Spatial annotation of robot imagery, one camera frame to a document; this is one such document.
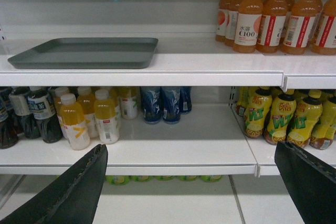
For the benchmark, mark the orange C100 juice bottle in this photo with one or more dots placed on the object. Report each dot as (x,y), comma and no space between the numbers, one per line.
(248,23)

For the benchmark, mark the orange juice bottle far left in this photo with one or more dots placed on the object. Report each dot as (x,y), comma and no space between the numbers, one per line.
(222,20)

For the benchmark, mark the yellow juice bottle middle row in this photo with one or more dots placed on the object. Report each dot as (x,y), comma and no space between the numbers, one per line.
(86,99)

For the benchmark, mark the yellow lemon tea bottle right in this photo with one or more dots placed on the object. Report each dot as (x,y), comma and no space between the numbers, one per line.
(306,116)

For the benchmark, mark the dark tea bottle front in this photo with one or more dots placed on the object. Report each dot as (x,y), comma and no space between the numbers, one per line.
(42,107)

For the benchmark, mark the dark tea bottle left edge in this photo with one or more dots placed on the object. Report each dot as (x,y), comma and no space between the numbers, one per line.
(8,135)

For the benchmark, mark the blue drink bottle right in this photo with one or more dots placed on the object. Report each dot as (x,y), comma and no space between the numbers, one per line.
(171,104)

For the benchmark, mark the yellow juice bottle white cap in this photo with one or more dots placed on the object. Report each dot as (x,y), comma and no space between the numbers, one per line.
(74,122)

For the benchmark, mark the grey rectangular serving tray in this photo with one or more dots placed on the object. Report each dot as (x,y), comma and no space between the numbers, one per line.
(88,53)

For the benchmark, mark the orange juice bottle right edge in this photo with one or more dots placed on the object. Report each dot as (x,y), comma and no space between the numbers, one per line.
(324,43)

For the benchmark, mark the white upper store shelf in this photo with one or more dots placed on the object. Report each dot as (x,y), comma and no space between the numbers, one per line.
(186,61)

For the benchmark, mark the orange juice bottle back row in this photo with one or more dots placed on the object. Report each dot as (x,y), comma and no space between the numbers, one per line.
(233,11)

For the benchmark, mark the white yellow bottle back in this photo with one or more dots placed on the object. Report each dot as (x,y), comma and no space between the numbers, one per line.
(128,102)

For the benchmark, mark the orange juice bottle red label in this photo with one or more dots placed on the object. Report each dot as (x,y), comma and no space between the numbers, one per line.
(271,25)

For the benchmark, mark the yellow lemon tea bottle left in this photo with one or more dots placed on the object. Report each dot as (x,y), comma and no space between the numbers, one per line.
(259,104)

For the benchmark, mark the yellow lemon tea bottle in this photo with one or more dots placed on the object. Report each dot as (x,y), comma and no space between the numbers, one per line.
(282,110)
(306,116)
(259,104)

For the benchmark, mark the yellow lemon tea bottle middle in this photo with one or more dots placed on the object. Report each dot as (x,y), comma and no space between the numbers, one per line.
(282,110)

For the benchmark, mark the yellow lemon tea bottle edge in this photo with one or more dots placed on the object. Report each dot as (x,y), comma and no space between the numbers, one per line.
(323,132)

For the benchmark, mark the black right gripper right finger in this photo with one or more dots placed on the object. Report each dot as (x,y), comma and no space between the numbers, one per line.
(309,181)

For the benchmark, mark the orange juice bottle barcode label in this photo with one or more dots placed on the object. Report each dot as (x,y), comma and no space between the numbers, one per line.
(299,27)

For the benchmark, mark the blue drink bottle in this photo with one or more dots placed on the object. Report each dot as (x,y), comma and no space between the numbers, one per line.
(171,104)
(151,104)

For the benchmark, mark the dark tea bottle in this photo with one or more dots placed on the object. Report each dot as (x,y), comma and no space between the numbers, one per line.
(19,100)
(42,107)

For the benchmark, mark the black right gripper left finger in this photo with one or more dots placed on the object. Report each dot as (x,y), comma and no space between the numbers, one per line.
(71,198)

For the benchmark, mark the blue drink bottle left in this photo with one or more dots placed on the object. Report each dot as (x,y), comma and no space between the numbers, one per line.
(151,104)

